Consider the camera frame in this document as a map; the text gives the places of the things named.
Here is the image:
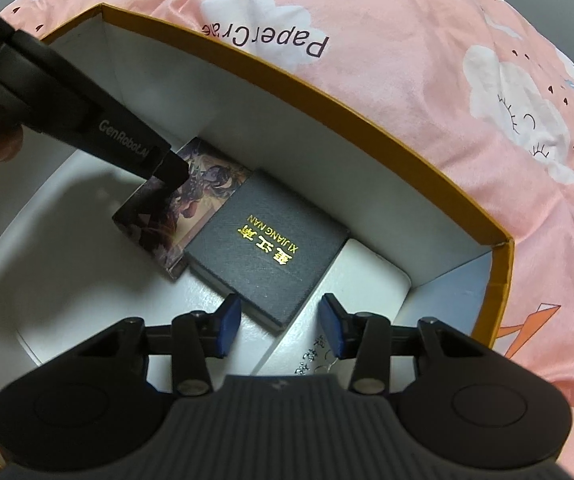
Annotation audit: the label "black gift box gold print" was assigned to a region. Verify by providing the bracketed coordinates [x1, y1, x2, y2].
[184, 170, 350, 332]

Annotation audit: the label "illustrated card box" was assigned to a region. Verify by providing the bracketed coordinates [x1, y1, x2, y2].
[112, 136, 255, 281]

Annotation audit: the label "orange cardboard box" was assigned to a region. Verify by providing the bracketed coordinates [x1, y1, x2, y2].
[0, 2, 512, 480]

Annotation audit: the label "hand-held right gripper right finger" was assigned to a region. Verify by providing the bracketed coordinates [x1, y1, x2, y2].
[318, 293, 492, 395]

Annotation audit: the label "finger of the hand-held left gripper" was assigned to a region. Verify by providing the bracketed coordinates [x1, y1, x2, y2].
[150, 148, 188, 192]

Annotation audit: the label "white box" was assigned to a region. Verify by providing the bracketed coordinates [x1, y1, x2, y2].
[259, 237, 412, 378]

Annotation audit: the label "pink printed blanket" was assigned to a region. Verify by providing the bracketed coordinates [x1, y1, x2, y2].
[0, 0, 574, 456]

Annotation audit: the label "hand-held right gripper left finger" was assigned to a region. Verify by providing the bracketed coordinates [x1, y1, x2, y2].
[74, 294, 242, 396]

